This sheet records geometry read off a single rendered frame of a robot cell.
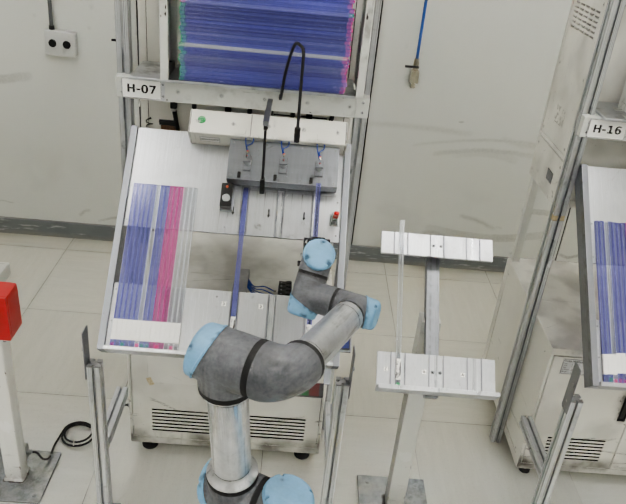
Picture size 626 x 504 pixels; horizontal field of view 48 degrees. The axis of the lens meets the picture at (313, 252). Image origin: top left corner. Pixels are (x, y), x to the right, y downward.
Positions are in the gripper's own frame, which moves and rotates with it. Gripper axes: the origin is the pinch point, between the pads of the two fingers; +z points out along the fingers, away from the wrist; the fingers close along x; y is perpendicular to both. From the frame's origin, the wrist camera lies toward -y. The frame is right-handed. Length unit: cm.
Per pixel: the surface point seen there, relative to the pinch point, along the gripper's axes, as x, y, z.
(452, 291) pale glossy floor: -85, -3, 186
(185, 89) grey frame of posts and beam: 43, 51, 13
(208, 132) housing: 35, 39, 14
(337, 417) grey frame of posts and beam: -11.8, -45.4, 17.4
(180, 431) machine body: 42, -63, 62
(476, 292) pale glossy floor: -99, -2, 187
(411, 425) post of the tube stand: -37, -49, 31
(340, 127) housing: -5.8, 44.2, 15.6
